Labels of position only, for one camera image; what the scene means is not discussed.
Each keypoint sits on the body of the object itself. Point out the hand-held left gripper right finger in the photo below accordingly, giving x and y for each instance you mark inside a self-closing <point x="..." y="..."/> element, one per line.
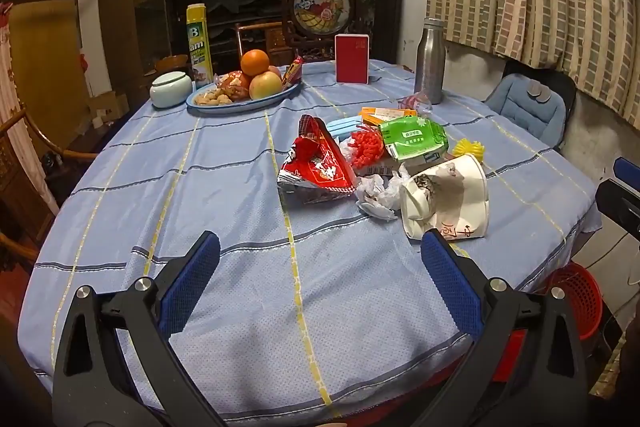
<point x="450" y="282"/>

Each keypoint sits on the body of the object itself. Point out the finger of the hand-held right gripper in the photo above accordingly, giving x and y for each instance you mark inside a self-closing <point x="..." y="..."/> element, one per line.
<point x="619" y="207"/>
<point x="629" y="168"/>

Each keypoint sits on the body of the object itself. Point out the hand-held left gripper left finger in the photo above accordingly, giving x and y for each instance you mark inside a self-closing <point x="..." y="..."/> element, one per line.
<point x="192" y="277"/>

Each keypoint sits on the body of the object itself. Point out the crushed white paper cup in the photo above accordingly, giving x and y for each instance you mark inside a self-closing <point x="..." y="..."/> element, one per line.
<point x="455" y="202"/>

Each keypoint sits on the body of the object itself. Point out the red plastic basket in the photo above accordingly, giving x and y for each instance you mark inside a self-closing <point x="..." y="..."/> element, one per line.
<point x="580" y="292"/>

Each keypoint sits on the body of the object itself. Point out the white tissue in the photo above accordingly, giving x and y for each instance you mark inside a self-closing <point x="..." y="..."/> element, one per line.
<point x="377" y="199"/>

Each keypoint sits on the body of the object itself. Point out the yellow spiky plastic piece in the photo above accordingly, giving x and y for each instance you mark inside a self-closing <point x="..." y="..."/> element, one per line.
<point x="469" y="150"/>

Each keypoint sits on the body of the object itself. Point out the green tissue packet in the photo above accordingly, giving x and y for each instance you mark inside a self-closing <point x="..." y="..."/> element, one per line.
<point x="412" y="138"/>

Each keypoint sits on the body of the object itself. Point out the red bobbly mesh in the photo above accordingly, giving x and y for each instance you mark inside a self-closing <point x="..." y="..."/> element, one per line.
<point x="366" y="148"/>

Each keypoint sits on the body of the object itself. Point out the red snack bag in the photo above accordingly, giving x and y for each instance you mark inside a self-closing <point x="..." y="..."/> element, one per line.
<point x="317" y="162"/>

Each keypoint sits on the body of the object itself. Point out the orange medicine box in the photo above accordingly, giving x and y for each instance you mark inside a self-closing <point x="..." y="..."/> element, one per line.
<point x="387" y="114"/>

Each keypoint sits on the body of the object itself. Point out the clear wrapper with red print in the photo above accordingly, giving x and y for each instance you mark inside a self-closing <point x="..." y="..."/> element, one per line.
<point x="415" y="102"/>

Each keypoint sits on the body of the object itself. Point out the blue face mask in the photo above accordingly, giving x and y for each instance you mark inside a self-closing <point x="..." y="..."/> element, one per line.
<point x="345" y="128"/>

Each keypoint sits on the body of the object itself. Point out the black chair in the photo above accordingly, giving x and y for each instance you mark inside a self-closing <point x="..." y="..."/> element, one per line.
<point x="566" y="82"/>

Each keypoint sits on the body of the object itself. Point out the blue chair cushion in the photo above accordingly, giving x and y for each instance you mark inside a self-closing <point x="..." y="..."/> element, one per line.
<point x="525" y="107"/>

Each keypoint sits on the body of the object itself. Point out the pale green ceramic jar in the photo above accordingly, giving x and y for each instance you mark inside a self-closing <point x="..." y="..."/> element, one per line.
<point x="171" y="91"/>

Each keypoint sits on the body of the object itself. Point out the cardboard box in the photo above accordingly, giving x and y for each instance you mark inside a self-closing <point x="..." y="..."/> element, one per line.
<point x="109" y="107"/>

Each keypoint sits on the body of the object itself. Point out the clear wrapped red snack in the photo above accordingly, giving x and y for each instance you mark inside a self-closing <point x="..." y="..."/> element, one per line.
<point x="235" y="85"/>

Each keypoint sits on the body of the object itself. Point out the blue rimmed oval plate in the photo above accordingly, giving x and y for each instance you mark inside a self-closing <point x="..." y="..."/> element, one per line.
<point x="280" y="96"/>

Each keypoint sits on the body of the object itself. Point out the wooden armchair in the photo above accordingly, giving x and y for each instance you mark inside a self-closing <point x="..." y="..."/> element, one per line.
<point x="45" y="139"/>

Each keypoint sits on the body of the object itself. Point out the yellow apple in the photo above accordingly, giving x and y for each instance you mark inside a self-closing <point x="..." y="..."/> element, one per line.
<point x="265" y="86"/>

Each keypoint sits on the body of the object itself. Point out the steel bottle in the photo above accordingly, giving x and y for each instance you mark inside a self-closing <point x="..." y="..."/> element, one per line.
<point x="430" y="67"/>

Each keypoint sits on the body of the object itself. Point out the red apple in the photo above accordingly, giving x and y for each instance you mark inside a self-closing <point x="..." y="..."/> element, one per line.
<point x="275" y="71"/>

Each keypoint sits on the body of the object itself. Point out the orange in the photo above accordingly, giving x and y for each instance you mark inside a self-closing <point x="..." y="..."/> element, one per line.
<point x="255" y="63"/>

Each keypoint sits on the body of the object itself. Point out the yellow spray can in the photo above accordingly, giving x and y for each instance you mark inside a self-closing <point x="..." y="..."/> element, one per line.
<point x="198" y="52"/>

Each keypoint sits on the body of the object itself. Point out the red striped snack packet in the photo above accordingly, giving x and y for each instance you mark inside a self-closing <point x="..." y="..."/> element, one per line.
<point x="292" y="72"/>

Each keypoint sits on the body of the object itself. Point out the red box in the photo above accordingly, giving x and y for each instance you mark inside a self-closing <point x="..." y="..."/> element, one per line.
<point x="352" y="59"/>

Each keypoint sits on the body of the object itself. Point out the reddish wooden chair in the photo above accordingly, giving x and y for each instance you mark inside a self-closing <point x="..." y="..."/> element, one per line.
<point x="260" y="37"/>

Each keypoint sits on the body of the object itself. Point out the yellow wooden door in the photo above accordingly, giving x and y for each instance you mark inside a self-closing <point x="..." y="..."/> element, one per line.
<point x="45" y="57"/>

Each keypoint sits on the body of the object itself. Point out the wooden cabinet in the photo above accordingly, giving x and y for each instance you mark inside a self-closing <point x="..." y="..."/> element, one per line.
<point x="130" y="7"/>

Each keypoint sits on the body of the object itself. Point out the round framed embroidery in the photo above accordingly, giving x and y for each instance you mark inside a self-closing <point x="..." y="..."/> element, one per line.
<point x="320" y="12"/>

